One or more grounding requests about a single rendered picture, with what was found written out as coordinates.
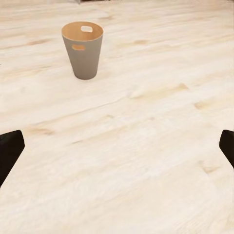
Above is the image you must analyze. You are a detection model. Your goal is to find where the trash can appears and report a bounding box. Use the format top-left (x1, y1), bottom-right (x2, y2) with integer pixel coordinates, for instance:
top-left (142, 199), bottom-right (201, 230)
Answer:
top-left (61, 21), bottom-right (104, 80)

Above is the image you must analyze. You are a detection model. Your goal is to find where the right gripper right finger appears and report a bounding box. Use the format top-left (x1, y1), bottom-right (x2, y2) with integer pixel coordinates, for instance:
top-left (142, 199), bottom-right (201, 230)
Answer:
top-left (219, 129), bottom-right (234, 168)

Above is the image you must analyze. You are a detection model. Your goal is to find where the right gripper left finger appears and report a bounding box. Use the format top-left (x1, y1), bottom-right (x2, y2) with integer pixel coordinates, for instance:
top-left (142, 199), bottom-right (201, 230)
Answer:
top-left (0, 130), bottom-right (25, 187)

